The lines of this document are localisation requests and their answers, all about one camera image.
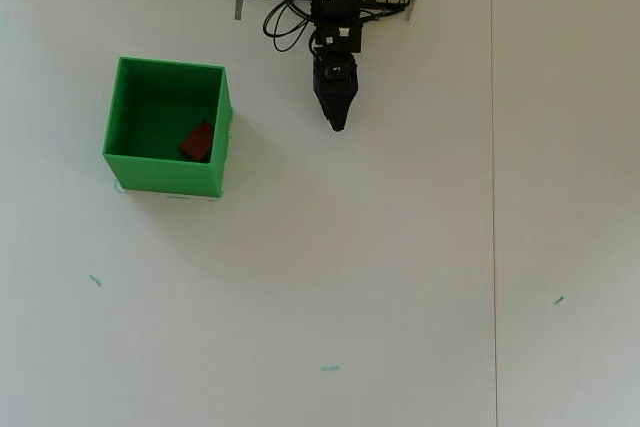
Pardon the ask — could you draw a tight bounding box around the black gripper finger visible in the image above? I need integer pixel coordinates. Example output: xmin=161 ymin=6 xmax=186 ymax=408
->
xmin=337 ymin=88 xmax=360 ymax=134
xmin=314 ymin=90 xmax=342 ymax=134

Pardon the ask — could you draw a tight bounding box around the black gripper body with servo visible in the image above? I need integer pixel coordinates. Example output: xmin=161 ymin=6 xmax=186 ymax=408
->
xmin=311 ymin=45 xmax=360 ymax=94

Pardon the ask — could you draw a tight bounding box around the red block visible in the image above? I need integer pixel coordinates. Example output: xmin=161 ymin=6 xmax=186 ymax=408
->
xmin=178 ymin=121 xmax=214 ymax=164

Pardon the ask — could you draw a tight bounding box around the green open plastic bin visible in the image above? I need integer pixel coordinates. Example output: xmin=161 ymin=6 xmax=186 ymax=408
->
xmin=101 ymin=56 xmax=236 ymax=198

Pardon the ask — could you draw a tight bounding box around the black looped cable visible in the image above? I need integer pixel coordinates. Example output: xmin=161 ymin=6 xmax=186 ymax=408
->
xmin=262 ymin=0 xmax=317 ymax=54

